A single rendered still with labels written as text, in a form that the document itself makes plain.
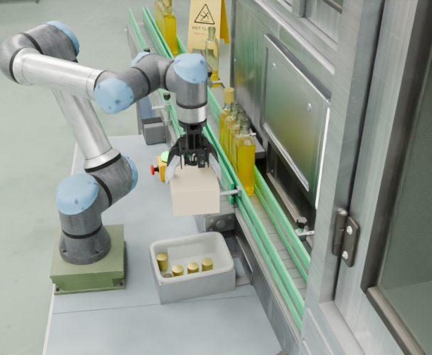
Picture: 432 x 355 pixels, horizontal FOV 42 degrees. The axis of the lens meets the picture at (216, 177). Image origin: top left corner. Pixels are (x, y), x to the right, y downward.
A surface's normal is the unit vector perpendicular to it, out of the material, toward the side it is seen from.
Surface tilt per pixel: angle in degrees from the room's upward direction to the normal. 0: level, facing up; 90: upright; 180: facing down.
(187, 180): 0
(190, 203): 90
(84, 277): 90
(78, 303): 0
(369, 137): 90
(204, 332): 0
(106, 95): 91
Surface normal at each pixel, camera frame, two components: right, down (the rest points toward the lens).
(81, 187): -0.05, -0.74
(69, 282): 0.12, 0.56
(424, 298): -0.97, 0.14
